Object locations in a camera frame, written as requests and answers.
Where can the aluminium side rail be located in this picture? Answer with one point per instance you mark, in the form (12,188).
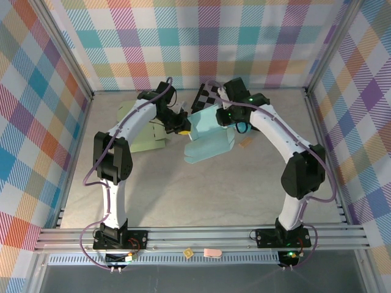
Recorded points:
(315,122)
(83,122)

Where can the light green paper box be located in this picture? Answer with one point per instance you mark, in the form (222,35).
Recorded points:
(146,140)

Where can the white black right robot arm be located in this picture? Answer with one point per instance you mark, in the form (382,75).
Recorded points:
(293,210)

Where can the aluminium corner post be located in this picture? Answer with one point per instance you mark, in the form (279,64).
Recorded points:
(62,45)
(331,45)

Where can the small controller board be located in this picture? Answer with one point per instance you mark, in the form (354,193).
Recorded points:
(120,259)
(288,258)

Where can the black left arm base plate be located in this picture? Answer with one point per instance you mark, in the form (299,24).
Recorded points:
(140,238)

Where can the light blue paper box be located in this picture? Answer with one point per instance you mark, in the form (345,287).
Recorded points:
(207,146)

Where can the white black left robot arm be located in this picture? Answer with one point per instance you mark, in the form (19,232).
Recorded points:
(114,198)

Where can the black grey chessboard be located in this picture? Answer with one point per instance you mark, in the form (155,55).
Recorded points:
(203,100)

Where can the small yellow tag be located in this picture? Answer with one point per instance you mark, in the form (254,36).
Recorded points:
(188,253)

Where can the aluminium front frame rail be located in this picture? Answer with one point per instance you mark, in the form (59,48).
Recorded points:
(198,238)

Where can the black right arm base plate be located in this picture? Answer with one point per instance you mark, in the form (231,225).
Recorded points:
(265,238)

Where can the small pink object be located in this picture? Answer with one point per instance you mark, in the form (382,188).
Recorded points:
(212,253)

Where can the small wooden block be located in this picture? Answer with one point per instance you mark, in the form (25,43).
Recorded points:
(246,143)

